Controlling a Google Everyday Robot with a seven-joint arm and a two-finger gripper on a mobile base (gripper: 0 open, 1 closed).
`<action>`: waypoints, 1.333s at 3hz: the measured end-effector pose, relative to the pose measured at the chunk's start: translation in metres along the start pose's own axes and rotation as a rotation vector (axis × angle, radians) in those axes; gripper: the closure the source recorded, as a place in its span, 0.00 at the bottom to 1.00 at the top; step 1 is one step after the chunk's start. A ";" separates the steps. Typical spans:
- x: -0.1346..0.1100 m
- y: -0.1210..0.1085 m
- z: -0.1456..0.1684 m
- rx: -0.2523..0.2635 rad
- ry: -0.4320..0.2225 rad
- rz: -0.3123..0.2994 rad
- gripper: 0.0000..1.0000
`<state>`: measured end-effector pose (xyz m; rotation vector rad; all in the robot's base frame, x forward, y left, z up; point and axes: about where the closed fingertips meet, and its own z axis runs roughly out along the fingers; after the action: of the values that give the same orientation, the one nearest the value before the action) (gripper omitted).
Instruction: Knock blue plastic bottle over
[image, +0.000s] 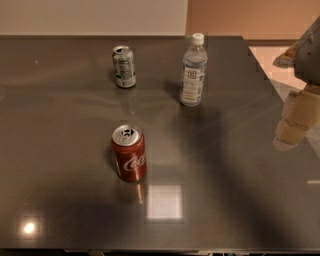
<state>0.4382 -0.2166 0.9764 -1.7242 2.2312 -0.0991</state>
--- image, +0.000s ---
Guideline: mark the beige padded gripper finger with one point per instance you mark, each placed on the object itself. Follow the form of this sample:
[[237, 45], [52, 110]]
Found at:
[[301, 112]]

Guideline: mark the clear blue plastic water bottle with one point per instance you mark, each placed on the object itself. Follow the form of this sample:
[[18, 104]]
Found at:
[[193, 71]]

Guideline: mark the green white soda can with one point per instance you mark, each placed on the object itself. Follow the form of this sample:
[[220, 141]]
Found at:
[[124, 68]]

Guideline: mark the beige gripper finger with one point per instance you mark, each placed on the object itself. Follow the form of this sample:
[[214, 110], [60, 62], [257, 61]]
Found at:
[[287, 58]]

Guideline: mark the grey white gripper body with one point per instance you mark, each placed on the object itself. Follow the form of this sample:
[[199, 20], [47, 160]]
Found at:
[[309, 56]]

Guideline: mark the red Coca-Cola can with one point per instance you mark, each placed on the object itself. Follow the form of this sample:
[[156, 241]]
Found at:
[[128, 145]]

